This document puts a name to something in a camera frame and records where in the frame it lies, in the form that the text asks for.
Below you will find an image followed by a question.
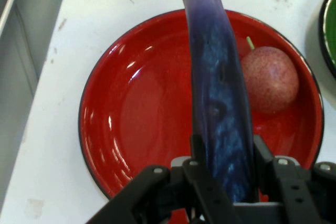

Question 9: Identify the aluminium wall rail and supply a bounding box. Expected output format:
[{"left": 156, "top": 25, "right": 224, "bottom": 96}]
[{"left": 0, "top": 0, "right": 26, "bottom": 36}]

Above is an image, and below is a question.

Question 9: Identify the red round plate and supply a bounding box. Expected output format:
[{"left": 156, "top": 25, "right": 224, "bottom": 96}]
[{"left": 78, "top": 8, "right": 325, "bottom": 201}]

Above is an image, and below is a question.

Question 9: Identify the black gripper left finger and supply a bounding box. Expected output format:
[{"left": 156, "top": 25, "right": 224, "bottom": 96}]
[{"left": 89, "top": 134, "right": 243, "bottom": 224}]

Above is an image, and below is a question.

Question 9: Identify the dark green round plate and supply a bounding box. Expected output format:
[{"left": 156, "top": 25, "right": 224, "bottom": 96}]
[{"left": 318, "top": 0, "right": 336, "bottom": 79}]

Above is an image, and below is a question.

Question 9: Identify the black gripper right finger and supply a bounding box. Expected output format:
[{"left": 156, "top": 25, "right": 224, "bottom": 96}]
[{"left": 253, "top": 134, "right": 336, "bottom": 224}]

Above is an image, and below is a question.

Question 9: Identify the pink round toy fruit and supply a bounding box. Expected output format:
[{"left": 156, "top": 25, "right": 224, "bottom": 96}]
[{"left": 240, "top": 36, "right": 300, "bottom": 115}]

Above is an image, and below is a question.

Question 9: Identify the purple toy eggplant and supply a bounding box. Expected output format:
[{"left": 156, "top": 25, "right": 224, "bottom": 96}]
[{"left": 181, "top": 0, "right": 260, "bottom": 204}]

